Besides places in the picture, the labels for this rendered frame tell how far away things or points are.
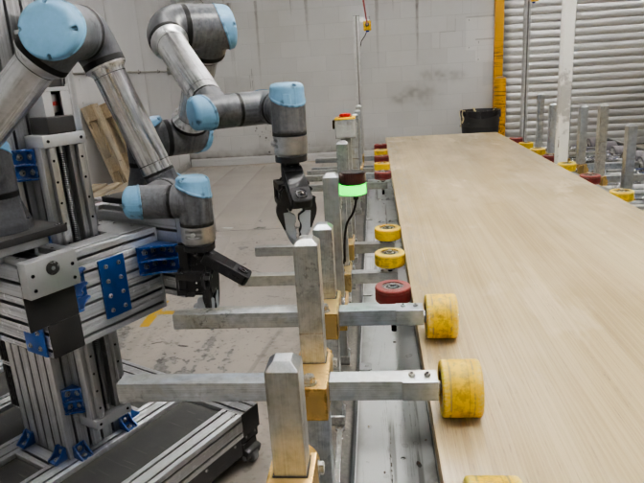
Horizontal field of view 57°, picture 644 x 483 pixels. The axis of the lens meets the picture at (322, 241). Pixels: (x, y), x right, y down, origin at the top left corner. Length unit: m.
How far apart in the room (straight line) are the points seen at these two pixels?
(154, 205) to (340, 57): 8.06
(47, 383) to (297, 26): 7.84
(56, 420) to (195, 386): 1.27
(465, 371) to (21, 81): 1.04
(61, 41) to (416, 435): 1.08
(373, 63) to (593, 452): 8.64
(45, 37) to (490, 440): 1.08
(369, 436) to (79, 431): 1.11
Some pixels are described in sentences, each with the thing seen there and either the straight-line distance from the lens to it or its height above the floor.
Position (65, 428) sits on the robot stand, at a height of 0.34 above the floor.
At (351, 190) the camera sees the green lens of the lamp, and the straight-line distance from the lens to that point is 1.29.
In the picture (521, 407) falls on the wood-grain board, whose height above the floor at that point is 0.90.
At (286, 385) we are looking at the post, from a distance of 0.61.
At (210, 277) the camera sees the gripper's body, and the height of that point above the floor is 0.95.
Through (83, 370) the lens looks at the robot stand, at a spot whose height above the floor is 0.54.
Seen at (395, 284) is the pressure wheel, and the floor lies 0.91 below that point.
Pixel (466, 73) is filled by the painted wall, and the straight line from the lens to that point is 9.43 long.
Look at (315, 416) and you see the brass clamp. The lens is 0.84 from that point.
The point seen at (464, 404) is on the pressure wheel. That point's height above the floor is 0.94.
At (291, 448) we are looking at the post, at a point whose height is 1.01.
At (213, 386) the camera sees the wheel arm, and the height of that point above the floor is 0.96.
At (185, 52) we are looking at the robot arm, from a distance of 1.48.
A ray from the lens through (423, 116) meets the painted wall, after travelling 9.36.
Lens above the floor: 1.38
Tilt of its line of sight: 16 degrees down
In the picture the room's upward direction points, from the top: 4 degrees counter-clockwise
